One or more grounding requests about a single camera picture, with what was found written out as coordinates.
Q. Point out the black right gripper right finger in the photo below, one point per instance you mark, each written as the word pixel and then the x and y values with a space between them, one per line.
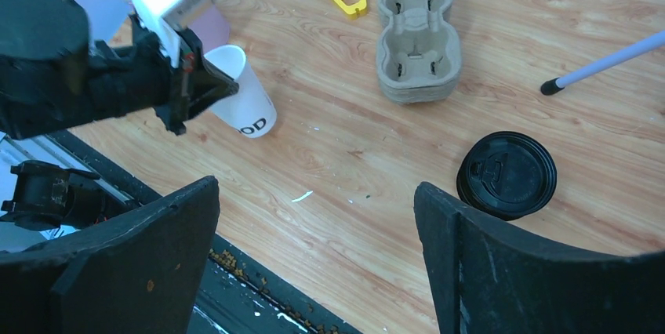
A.
pixel 489 276

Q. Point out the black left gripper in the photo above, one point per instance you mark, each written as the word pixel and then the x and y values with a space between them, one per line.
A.
pixel 135 77

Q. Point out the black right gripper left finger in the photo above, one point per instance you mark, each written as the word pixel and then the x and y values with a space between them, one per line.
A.
pixel 136 273

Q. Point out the white paper coffee cup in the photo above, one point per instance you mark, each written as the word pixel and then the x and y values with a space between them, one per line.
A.
pixel 250 111

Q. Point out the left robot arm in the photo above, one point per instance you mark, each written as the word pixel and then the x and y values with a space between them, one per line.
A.
pixel 54 77

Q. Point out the stack of black lids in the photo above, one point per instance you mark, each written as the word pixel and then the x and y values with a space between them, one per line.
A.
pixel 507 175

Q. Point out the cardboard cup carrier stack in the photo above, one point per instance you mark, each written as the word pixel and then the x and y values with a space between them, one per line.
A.
pixel 418 54

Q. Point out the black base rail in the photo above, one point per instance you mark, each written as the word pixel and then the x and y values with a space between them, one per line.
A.
pixel 236 294

